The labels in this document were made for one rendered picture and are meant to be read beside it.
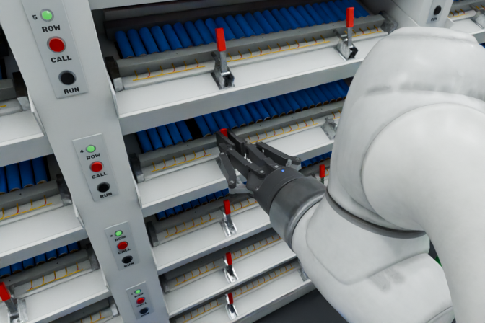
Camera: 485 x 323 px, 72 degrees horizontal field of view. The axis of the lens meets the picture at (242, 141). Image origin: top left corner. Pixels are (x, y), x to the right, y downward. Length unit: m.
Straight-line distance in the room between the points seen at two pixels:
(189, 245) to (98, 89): 0.43
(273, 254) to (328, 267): 0.66
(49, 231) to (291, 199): 0.41
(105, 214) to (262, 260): 0.51
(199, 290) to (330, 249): 0.64
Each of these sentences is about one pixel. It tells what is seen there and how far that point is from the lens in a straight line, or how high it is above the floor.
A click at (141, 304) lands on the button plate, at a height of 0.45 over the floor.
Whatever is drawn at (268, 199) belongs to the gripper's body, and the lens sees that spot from 0.46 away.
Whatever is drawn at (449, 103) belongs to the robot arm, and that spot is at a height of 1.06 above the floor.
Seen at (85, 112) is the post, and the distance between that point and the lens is 0.51.
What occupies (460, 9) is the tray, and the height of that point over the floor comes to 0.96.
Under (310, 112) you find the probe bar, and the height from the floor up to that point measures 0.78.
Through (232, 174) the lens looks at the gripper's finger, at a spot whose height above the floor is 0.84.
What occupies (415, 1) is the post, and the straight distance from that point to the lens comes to 0.81.
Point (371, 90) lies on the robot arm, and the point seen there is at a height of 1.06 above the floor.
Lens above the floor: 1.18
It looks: 36 degrees down
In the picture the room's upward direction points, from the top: straight up
